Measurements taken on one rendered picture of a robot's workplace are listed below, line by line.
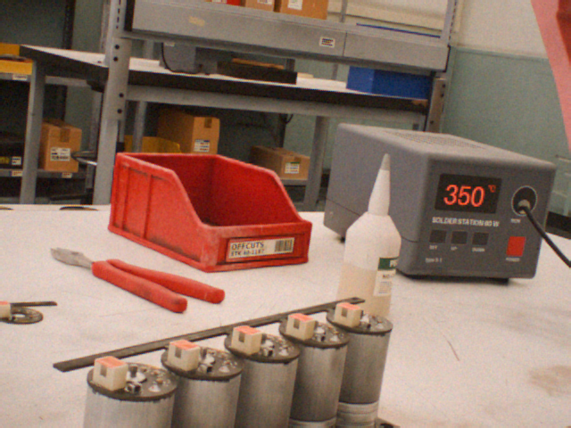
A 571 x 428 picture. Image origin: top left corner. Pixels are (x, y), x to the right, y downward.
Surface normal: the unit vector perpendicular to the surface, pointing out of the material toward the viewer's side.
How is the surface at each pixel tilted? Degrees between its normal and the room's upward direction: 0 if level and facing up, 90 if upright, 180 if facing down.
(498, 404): 0
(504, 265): 90
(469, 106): 90
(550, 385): 0
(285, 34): 90
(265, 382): 90
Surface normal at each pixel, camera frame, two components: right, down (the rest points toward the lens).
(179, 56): -0.58, 0.07
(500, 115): -0.81, 0.00
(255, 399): 0.05, 0.19
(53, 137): 0.57, 0.25
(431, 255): 0.36, 0.22
